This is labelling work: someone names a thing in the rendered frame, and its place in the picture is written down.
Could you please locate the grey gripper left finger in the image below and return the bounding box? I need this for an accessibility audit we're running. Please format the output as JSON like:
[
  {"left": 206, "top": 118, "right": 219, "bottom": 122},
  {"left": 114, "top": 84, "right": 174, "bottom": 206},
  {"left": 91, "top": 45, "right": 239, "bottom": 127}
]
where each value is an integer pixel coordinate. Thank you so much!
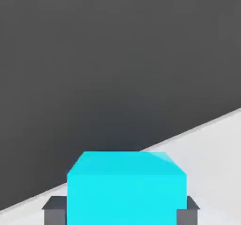
[{"left": 41, "top": 195, "right": 68, "bottom": 225}]

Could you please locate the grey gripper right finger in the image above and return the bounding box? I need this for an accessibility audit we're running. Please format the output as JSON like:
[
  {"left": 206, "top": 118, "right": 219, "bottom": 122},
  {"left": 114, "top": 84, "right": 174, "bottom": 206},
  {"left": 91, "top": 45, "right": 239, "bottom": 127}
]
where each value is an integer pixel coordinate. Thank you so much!
[{"left": 176, "top": 195, "right": 201, "bottom": 225}]

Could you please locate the small cyan cube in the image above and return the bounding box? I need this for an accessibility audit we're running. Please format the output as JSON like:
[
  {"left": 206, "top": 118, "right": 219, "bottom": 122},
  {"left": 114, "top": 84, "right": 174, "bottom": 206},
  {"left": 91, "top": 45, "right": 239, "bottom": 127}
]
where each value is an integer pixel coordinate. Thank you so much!
[{"left": 66, "top": 151, "right": 187, "bottom": 225}]

